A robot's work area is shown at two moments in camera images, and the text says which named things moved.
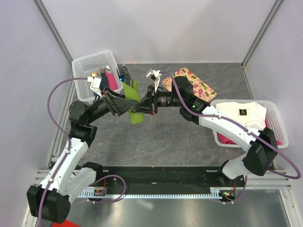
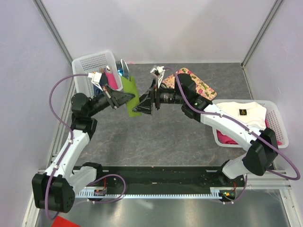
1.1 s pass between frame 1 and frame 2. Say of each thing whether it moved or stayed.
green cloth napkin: moved
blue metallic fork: moved
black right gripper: stayed
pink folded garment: stayed
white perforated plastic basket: stayed
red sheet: stayed
